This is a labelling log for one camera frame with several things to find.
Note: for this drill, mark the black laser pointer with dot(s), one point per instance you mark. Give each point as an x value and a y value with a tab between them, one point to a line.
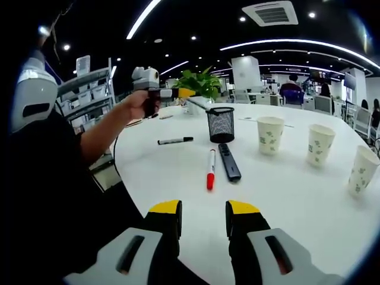
197	104

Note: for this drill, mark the group of ceiling spotlights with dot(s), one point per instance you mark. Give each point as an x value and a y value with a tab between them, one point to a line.
311	15

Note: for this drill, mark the red whiteboard marker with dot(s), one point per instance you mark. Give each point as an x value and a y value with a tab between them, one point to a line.
211	166

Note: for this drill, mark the hanging display red text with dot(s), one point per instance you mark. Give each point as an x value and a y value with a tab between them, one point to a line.
320	73

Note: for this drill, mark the black whiteboard marker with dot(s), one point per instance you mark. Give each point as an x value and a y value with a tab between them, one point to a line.
175	140

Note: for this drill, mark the long ceiling light strip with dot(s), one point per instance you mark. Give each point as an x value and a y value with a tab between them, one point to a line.
138	23

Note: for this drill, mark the black mesh pen holder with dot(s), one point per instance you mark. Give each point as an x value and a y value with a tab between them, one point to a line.
221	127

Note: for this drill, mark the black remote control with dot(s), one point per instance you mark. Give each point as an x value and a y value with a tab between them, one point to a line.
230	164

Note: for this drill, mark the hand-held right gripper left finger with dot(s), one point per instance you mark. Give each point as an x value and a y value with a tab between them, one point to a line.
118	258

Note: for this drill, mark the green potted plant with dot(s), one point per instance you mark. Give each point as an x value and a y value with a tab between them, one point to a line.
199	83

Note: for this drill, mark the small grey flat pad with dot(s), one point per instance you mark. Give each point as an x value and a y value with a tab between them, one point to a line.
166	116

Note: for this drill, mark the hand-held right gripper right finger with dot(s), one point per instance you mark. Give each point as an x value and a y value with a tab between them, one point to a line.
291	258

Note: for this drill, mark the grey metal storage shelf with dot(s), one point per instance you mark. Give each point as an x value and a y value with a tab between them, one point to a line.
86	77

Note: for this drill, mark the white slatted appliance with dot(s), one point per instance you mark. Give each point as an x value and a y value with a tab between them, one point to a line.
83	66

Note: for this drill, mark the group of white office chairs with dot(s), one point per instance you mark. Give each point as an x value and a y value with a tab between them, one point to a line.
323	105

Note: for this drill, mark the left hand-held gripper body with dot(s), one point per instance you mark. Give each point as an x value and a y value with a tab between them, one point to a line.
147	77

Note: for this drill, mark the white paper cup green print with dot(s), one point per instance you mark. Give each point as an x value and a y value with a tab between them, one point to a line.
362	172
270	136
320	147

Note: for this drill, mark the ceiling air vent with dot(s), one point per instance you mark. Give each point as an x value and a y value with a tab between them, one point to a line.
271	13

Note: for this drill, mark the grey mounted screen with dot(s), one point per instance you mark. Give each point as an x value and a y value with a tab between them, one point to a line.
350	80

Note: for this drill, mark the person's left hand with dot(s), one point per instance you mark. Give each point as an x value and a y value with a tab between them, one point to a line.
135	104

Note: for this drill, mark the group of white storage boxes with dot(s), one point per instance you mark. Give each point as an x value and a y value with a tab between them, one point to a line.
84	96

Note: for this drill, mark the curved ceiling light strip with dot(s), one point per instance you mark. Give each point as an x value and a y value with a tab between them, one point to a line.
297	40

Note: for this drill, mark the white worn device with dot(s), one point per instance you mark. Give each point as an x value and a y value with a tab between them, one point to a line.
35	89

